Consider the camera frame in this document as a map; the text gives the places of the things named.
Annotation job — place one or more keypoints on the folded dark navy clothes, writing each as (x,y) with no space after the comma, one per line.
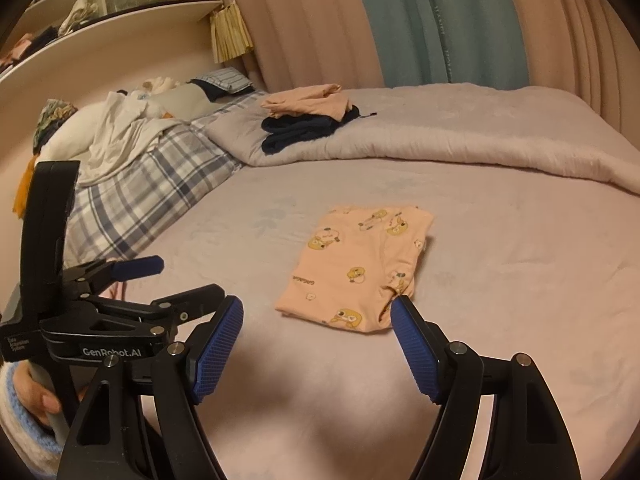
(295,130)

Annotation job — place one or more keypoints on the teal curtain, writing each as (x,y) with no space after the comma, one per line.
(425,20)

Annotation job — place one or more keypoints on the striped pillow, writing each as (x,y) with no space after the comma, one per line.
(225,79)

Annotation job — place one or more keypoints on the dark navy cloth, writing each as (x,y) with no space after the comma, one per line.
(212,92)

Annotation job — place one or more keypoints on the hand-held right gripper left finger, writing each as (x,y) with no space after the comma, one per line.
(220,345)

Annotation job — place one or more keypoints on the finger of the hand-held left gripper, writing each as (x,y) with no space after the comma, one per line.
(140,266)
(195,300)

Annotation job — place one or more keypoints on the person's left forearm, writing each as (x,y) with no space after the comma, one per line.
(20,440)

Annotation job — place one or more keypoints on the white bolster pillow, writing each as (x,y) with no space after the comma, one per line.
(65,137)

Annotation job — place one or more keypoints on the white crumpled cloth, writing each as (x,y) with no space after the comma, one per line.
(120,135)

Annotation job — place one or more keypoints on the pink curtain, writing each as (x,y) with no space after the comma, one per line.
(575,35)
(300,25)

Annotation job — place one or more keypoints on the folded plain peach clothes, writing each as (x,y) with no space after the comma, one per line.
(305,100)

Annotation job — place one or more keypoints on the cream curved headboard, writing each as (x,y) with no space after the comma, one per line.
(100,55)

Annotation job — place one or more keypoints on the yellow fringed cloth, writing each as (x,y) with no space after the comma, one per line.
(227,35)

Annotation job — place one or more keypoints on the cream fluffy cloth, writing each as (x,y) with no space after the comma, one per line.
(155,85)

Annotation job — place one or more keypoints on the person's left hand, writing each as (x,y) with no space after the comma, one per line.
(30,390)

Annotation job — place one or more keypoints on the floral patterned cloth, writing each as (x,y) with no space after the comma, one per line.
(52,115)

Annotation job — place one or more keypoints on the orange cloth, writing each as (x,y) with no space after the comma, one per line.
(22,190)

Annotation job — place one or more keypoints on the cream folded clothes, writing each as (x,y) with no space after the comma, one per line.
(80,12)

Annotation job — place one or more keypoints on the peach printed pajama top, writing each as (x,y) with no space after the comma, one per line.
(350,260)

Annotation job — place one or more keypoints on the pale grey duvet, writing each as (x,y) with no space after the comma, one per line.
(450,130)

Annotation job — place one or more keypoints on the plaid blanket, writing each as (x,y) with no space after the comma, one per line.
(150,180)

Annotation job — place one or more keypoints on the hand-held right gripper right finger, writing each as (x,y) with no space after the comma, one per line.
(415,350)

